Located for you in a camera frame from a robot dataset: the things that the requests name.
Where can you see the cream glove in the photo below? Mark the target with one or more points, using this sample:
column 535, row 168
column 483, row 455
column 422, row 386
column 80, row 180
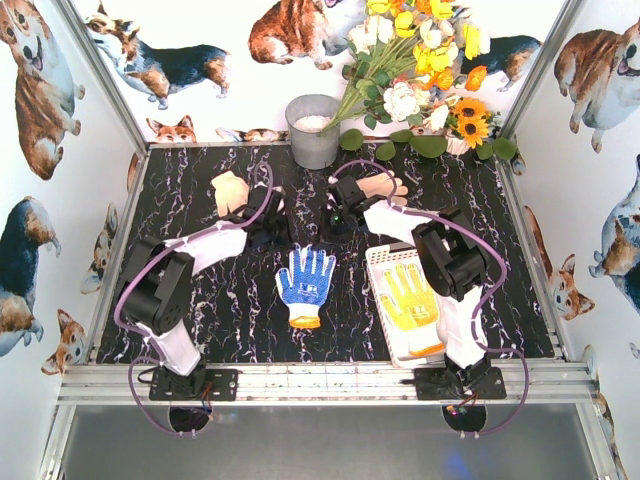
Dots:
column 381, row 184
column 230, row 192

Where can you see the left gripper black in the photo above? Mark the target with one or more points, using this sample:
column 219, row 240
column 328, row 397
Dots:
column 273, row 220

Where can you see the blue dotted glove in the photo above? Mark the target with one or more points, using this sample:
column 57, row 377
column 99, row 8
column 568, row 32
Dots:
column 303, row 286

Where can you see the white perforated storage basket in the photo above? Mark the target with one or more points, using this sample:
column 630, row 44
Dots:
column 382, row 258

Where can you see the sunflower pot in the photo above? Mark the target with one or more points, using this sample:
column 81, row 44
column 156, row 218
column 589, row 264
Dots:
column 469, row 124

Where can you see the grey metal bucket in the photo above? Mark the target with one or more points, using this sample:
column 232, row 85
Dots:
column 314, row 139

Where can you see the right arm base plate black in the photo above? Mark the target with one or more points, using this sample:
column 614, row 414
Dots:
column 433, row 384

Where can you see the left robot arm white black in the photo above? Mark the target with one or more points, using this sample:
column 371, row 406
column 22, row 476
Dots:
column 156, row 287

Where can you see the artificial flower bouquet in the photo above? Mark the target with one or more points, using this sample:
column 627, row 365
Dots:
column 405, row 58

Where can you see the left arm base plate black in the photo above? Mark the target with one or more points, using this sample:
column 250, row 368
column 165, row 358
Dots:
column 201, row 384

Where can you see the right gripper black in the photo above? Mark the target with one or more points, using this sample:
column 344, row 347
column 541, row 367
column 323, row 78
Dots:
column 341, row 201

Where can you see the cream glove back left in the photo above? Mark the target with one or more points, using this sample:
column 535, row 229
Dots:
column 230, row 192

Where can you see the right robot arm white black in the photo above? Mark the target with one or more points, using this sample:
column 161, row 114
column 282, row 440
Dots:
column 454, row 265

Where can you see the cream glove back right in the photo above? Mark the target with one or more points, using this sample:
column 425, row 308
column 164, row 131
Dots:
column 381, row 184

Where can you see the yellow dotted white glove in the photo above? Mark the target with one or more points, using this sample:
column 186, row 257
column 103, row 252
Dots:
column 411, row 306

